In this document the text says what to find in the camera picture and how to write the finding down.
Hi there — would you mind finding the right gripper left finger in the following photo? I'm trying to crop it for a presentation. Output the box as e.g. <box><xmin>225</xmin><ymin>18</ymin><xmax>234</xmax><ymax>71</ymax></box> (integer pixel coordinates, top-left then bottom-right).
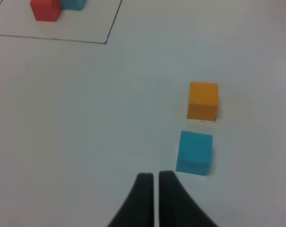
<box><xmin>108</xmin><ymin>173</ymin><xmax>154</xmax><ymax>227</ymax></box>

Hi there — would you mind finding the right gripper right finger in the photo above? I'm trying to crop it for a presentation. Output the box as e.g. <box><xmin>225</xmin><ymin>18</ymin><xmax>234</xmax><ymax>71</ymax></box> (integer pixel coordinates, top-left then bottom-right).
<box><xmin>159</xmin><ymin>171</ymin><xmax>217</xmax><ymax>227</ymax></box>

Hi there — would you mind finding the orange block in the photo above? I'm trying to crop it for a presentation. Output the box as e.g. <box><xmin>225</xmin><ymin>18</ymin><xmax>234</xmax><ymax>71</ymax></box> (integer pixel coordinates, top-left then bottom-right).
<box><xmin>187</xmin><ymin>81</ymin><xmax>219</xmax><ymax>122</ymax></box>

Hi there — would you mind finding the loose blue block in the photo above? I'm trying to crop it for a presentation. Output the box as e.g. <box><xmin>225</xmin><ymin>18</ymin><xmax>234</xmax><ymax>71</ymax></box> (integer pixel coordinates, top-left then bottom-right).
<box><xmin>176</xmin><ymin>131</ymin><xmax>213</xmax><ymax>176</ymax></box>

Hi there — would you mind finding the blue template block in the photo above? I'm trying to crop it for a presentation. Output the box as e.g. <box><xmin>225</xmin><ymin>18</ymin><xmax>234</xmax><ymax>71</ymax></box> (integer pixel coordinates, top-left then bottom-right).
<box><xmin>60</xmin><ymin>0</ymin><xmax>86</xmax><ymax>11</ymax></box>

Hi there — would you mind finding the red template block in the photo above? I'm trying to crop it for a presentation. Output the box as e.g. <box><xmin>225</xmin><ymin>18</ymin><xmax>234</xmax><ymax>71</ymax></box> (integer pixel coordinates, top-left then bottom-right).
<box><xmin>30</xmin><ymin>0</ymin><xmax>62</xmax><ymax>22</ymax></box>

